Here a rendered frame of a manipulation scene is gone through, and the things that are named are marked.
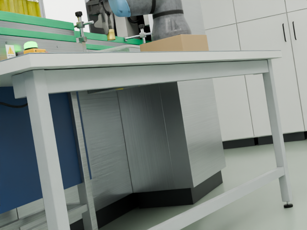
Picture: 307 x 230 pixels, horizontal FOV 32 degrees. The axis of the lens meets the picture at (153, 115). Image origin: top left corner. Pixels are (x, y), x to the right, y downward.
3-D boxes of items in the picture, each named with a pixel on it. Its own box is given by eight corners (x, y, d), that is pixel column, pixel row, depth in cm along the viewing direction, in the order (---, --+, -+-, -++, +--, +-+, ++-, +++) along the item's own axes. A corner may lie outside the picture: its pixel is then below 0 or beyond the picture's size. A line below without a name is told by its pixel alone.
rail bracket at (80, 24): (62, 46, 223) (58, 17, 222) (97, 39, 216) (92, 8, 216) (59, 46, 220) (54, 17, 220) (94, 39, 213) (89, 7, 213)
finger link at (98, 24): (97, 37, 225) (95, 16, 226) (109, 34, 223) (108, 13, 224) (93, 35, 222) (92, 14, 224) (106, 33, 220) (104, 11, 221)
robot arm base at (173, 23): (199, 35, 197) (195, 9, 197) (177, 35, 185) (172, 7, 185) (167, 43, 206) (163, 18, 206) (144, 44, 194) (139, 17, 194)
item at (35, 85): (294, 205, 254) (271, 59, 253) (78, 352, 132) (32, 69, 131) (276, 206, 260) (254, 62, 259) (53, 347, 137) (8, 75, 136)
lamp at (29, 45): (29, 52, 179) (28, 43, 179) (40, 49, 177) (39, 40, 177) (21, 51, 175) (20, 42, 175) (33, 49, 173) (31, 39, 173)
